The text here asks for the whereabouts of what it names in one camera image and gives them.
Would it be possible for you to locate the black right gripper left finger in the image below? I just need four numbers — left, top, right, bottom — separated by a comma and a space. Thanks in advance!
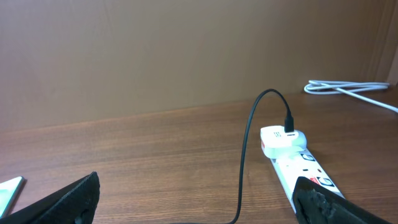
1, 171, 100, 224

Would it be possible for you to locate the black usb charging cable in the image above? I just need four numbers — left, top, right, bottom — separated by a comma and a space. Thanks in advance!
169, 88, 295, 224

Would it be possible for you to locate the white power strip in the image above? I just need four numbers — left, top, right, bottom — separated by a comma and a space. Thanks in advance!
271, 149, 343, 213

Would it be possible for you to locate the white power strip cord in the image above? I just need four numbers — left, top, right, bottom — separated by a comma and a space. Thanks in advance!
303, 80, 398, 114

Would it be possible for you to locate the smartphone with teal screen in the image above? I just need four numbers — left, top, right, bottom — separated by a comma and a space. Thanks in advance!
0, 176, 25, 218

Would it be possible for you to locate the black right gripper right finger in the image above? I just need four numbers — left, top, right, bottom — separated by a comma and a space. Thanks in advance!
292, 177, 389, 224

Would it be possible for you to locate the white usb charger plug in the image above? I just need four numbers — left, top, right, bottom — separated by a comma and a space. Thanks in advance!
260, 126, 307, 159

